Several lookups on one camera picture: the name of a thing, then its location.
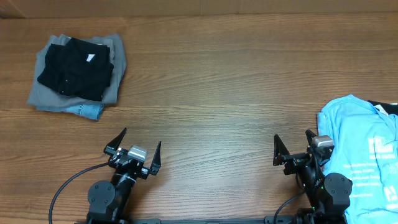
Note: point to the folded blue jeans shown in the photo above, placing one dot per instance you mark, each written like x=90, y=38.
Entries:
x=93, y=112

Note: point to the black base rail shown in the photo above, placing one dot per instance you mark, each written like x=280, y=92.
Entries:
x=202, y=221

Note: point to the light blue printed t-shirt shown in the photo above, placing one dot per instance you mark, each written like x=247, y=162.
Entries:
x=366, y=153

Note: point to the black garment at right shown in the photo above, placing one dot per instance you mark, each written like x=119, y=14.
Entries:
x=385, y=108

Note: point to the black folded shirt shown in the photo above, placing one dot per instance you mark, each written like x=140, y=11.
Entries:
x=78, y=68

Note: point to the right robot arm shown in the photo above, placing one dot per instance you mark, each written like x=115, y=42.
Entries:
x=328, y=195

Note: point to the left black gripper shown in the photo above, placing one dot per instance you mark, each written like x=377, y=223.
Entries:
x=110, y=149

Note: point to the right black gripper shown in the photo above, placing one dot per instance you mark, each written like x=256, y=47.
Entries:
x=298, y=158

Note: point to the grey folded garment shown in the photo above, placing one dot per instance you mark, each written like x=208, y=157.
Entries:
x=42, y=96

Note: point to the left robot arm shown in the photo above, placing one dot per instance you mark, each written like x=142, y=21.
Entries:
x=108, y=199

